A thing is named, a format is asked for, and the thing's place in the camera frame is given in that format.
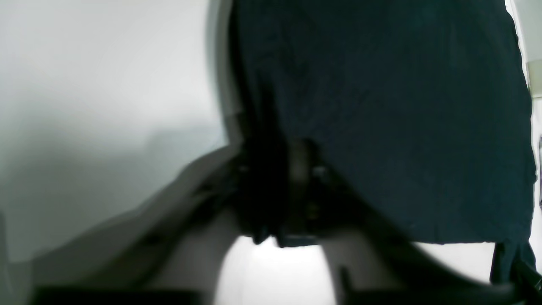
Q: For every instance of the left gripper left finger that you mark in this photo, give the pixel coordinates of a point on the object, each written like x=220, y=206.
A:
x=175, y=244

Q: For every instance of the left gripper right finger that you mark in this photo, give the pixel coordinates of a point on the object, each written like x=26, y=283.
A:
x=370, y=259

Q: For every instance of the black T-shirt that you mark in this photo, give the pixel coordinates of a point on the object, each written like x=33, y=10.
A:
x=421, y=105

